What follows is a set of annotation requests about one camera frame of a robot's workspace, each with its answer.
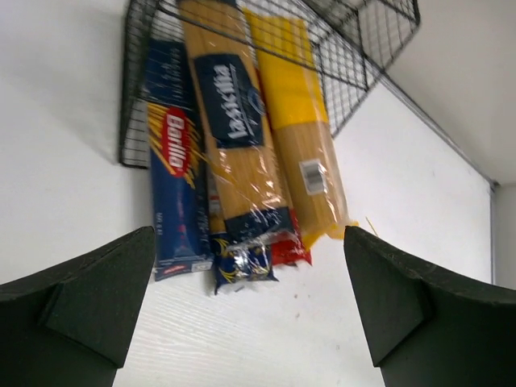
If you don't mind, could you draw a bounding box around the blue Barilla spaghetti box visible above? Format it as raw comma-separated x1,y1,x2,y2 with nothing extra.
143,38,213,281

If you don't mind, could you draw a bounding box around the blue patterned spaghetti bag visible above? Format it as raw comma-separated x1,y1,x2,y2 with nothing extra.
206,170,277,295

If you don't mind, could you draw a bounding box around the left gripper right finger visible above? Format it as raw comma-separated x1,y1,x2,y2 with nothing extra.
343,227,515,386

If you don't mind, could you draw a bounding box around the yellow spaghetti bag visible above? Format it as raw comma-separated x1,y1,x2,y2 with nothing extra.
243,9,354,248

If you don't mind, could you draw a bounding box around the dark label spaghetti bag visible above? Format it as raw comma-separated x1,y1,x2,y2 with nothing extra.
177,1,294,244

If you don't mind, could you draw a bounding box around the red spaghetti bag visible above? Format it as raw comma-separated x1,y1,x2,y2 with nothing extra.
253,68,314,268

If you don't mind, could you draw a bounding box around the loose spaghetti strand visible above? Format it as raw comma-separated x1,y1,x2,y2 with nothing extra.
365,216,379,237

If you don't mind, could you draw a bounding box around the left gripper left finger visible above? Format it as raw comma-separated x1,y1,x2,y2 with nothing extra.
1,227,155,386

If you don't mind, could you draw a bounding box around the black wire mesh shelf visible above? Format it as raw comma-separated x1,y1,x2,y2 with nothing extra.
117,1,421,169

